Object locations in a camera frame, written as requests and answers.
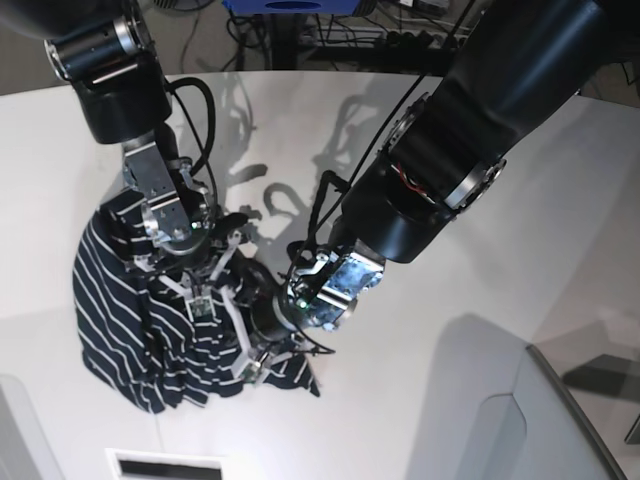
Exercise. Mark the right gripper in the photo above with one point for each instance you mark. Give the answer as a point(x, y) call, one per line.
point(210, 236)

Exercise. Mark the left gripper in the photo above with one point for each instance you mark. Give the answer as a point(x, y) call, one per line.
point(268, 328)

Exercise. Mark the navy white striped t-shirt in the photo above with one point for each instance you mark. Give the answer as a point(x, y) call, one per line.
point(136, 334)

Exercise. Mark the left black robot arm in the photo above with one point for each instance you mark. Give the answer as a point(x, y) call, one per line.
point(429, 162)

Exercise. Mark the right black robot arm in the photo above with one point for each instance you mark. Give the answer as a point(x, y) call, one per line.
point(104, 51)

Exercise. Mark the grey robot base cover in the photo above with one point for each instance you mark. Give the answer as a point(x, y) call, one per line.
point(495, 409)
point(25, 451)

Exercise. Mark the blue box with oval hole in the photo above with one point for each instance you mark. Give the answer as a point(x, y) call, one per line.
point(250, 7)

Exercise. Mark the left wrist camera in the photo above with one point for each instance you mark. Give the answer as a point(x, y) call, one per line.
point(250, 372)

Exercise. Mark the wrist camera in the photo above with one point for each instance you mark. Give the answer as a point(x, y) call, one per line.
point(200, 308)
point(250, 372)

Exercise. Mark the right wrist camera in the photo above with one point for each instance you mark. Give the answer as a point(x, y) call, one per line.
point(200, 308)

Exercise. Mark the black table leg post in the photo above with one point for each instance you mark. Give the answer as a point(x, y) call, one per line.
point(284, 33)

